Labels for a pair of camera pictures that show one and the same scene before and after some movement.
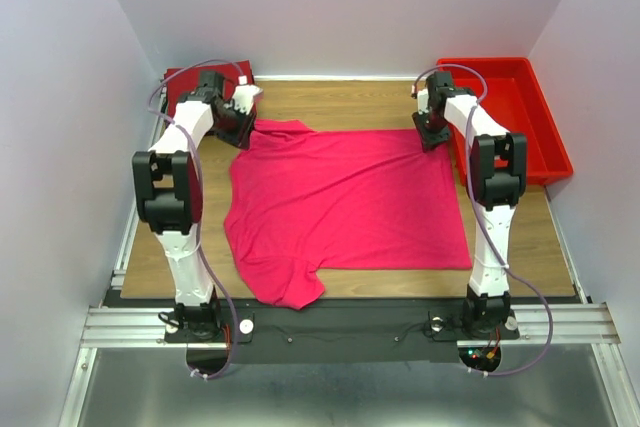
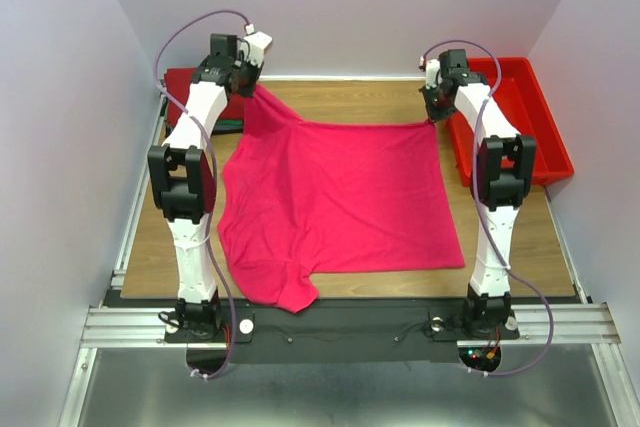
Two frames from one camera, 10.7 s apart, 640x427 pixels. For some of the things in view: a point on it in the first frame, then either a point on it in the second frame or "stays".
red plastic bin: (515, 99) stays
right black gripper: (429, 138) → (434, 114)
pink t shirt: (301, 201) stays
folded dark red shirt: (181, 80) stays
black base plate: (347, 332) stays
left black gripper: (242, 135) → (255, 70)
